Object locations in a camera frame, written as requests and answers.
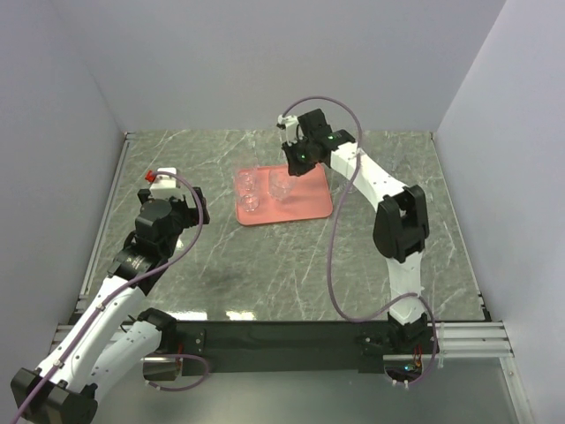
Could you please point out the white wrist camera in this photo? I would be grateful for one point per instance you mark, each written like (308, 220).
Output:
(163, 183)
(291, 127)

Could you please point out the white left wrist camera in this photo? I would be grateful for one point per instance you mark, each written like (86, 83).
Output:
(163, 183)

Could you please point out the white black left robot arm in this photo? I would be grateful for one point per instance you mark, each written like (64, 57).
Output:
(69, 384)

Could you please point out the pink rectangular plastic tray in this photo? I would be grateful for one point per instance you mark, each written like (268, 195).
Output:
(309, 199)

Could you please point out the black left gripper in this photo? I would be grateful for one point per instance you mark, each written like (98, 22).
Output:
(191, 214)

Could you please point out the clear faceted glass tumbler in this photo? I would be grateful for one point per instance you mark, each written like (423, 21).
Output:
(245, 173)
(280, 184)
(344, 186)
(248, 201)

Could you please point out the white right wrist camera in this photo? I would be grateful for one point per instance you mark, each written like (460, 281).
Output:
(291, 127)

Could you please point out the black front mounting beam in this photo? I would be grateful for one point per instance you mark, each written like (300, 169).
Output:
(254, 346)

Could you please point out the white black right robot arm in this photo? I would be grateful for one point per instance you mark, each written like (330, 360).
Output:
(401, 225)

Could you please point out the aluminium extrusion frame rail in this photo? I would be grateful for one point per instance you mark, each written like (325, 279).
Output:
(95, 255)

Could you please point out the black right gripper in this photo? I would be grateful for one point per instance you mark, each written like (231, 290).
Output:
(295, 169)

